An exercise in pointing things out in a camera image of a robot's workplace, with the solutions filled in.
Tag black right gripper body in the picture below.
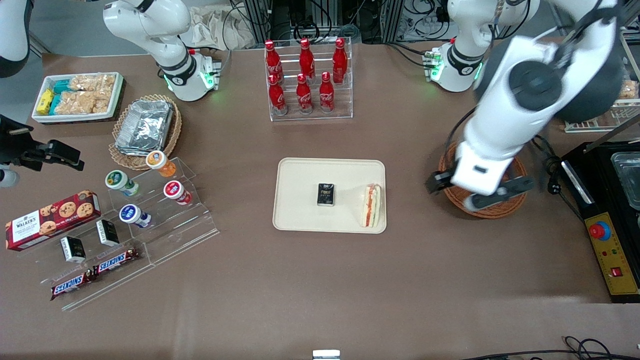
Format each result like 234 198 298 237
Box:
0 114 52 171

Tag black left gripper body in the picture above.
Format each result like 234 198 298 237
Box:
432 170 455 193

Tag triangle sandwich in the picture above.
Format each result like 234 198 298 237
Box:
360 183 383 229

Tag white rectangular snack tray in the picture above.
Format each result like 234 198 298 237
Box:
31 72 125 124

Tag light wicker basket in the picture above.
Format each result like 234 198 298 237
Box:
109 94 182 171

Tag brown wicker basket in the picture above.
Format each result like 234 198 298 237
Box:
438 140 529 220

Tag cream plastic tray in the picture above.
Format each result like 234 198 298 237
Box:
272 158 387 234

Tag yellow snack pack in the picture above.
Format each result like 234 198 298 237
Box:
37 89 55 115

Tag wrapped rice cracker pack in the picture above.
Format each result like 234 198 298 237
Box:
55 91 97 115
93 89 113 114
69 74 117 93

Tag green lid gum jar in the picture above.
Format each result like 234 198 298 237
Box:
105 170 140 198

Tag red Walkers cookie box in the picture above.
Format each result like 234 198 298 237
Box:
5 190 101 252

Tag aluminium foil container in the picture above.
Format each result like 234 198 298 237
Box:
115 99 175 155

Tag blue lid gum jar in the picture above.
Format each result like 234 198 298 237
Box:
119 204 152 229

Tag small black white box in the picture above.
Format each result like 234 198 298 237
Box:
96 219 121 248
60 236 87 264

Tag orange lid gum jar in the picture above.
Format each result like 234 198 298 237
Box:
145 150 177 179

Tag small black box gold print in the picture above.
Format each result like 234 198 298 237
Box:
317 183 337 207

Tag red lid gum jar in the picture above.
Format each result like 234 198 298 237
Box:
163 180 193 206

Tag Snickers chocolate bar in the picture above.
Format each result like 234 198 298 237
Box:
50 270 97 301
92 246 141 277

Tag clear acrylic bottle rack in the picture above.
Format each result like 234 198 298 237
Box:
264 37 354 122

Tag red cola bottle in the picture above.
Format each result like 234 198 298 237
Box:
299 38 316 81
268 74 289 116
332 38 349 84
319 72 335 114
296 73 314 115
264 40 284 84

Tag clear acrylic step display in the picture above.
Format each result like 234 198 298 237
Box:
20 157 220 312

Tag black table appliance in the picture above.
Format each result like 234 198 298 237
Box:
561 141 640 221

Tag grey metal bar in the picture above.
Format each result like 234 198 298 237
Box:
584 115 640 154

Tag clear plastic container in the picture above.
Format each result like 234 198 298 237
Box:
611 151 640 211

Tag yellow emergency stop control box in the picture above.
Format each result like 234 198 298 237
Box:
584 212 640 304

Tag beige cloth bag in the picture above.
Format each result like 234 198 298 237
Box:
180 5 257 51

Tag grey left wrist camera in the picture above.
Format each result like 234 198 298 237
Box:
462 177 536 212

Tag black power cable with plug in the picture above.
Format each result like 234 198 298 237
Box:
531 134 586 221

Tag white wire basket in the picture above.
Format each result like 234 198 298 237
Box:
564 29 640 134

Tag aluminium frame profile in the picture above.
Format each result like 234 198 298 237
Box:
243 0 333 44
381 0 451 44

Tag black floor cable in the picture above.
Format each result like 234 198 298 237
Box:
460 336 640 360

